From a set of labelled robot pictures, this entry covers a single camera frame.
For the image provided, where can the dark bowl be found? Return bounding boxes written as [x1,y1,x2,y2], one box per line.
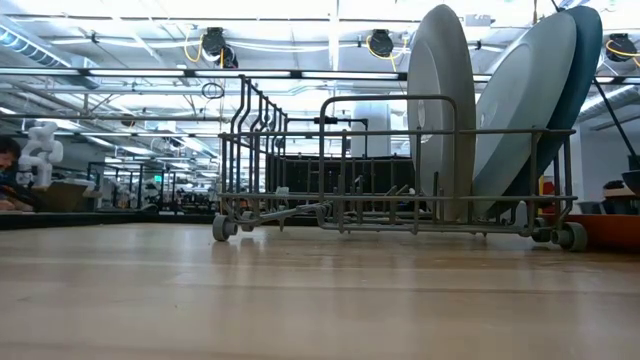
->
[621,169,640,197]

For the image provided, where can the large dark blue plate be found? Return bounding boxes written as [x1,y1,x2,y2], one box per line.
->
[504,4,604,211]

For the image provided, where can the long ceiling light strip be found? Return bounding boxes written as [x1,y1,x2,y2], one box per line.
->
[0,67,640,85]

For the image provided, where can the white ceiling duct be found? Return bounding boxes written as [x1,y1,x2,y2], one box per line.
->
[569,84,640,126]

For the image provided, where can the large light blue plate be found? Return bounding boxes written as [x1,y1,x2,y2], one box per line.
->
[472,10,578,217]

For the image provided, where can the black ceiling cord reel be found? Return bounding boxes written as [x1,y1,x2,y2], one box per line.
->
[201,26,240,70]
[605,32,640,64]
[367,28,396,59]

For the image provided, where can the brown box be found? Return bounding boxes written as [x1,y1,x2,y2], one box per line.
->
[30,179,101,214]

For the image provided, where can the small teal plate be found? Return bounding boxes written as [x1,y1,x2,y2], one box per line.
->
[406,3,477,224]

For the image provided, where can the white round column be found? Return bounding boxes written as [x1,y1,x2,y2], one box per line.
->
[349,94,392,157]

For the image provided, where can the silver ceiling duct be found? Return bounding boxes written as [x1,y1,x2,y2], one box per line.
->
[0,13,101,92]

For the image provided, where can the small orange plate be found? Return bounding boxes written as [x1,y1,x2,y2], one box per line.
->
[542,213,640,251]

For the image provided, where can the grey wire dish rack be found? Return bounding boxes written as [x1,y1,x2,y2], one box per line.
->
[211,74,589,253]

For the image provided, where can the black background panel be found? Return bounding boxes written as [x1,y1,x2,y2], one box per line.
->
[267,154,416,211]

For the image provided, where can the wooden background table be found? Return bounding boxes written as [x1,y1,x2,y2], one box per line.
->
[602,187,640,216]

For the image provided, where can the person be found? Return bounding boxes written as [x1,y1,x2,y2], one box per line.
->
[0,135,39,212]

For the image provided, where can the long taut black cable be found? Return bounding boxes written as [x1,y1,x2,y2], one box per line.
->
[549,0,637,159]

